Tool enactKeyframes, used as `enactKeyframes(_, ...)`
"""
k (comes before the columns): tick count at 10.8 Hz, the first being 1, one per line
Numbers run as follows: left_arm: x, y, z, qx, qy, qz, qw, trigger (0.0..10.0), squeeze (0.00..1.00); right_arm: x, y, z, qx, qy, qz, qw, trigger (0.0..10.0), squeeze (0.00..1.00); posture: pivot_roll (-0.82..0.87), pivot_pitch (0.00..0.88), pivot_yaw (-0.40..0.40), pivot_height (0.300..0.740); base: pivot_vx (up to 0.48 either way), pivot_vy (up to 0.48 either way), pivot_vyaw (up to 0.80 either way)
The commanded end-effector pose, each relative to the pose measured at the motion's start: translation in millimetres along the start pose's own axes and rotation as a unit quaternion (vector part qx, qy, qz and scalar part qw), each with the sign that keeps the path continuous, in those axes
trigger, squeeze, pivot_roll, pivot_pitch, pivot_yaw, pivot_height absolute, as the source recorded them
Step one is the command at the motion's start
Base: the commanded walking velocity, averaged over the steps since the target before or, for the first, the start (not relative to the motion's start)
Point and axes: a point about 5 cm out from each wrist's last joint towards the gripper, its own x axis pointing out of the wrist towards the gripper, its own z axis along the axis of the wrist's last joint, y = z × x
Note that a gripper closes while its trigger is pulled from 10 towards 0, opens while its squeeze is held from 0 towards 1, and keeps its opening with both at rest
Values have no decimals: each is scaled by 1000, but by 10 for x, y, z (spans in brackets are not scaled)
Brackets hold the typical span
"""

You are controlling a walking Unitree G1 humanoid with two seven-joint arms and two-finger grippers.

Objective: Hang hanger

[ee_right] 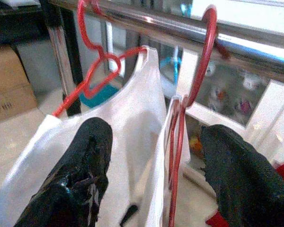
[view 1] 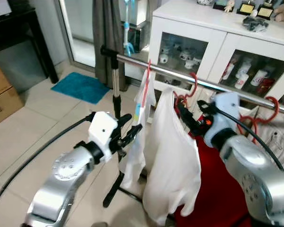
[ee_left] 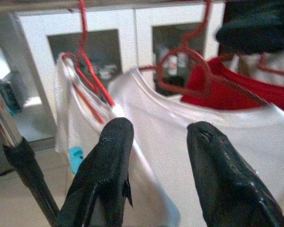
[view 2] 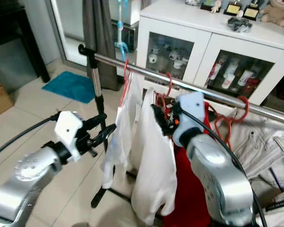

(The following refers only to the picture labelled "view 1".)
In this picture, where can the black framed gold plaque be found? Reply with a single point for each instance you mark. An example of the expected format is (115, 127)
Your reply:
(264, 12)
(246, 8)

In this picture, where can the white glass door cabinet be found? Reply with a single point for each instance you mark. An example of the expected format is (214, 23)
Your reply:
(217, 42)

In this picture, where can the teal floor mat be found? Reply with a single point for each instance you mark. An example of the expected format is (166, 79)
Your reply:
(80, 87)

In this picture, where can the beige hanging jacket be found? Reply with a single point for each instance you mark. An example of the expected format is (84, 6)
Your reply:
(279, 137)

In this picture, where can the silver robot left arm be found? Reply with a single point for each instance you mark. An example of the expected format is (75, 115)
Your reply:
(61, 179)

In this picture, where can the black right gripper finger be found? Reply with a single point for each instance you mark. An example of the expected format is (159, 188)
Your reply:
(181, 113)
(189, 113)

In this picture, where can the steel and black clothes rack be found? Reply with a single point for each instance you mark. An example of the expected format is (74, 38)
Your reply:
(132, 61)

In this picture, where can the red plastic hanger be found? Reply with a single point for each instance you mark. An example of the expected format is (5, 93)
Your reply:
(276, 109)
(146, 90)
(195, 87)

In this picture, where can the small pale figurine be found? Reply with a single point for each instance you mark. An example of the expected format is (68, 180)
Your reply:
(229, 5)

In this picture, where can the white t-shirt black print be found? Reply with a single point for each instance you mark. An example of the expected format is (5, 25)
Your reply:
(170, 165)

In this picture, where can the grey curtain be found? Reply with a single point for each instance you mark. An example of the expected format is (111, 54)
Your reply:
(106, 28)

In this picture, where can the dark round ashtray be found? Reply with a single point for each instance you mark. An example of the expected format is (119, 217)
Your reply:
(254, 24)

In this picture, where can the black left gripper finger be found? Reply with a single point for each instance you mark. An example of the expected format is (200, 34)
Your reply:
(125, 119)
(134, 134)

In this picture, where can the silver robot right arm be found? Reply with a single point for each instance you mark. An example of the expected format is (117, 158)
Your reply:
(255, 179)

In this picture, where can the white mug red print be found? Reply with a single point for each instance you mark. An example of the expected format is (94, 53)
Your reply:
(241, 81)

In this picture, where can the light blue clothes fork pole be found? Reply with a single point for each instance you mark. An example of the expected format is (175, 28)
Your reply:
(128, 47)

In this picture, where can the black table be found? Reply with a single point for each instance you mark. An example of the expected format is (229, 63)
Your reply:
(19, 28)

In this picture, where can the red t-shirt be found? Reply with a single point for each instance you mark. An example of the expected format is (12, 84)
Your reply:
(213, 189)

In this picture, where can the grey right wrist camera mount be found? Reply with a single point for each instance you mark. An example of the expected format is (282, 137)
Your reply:
(225, 113)

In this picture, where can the white t-shirt colourful print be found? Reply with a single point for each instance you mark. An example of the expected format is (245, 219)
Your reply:
(137, 156)

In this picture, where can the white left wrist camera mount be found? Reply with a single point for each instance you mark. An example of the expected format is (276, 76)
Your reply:
(103, 128)

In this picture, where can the glass sliding door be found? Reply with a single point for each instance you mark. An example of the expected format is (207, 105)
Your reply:
(80, 28)

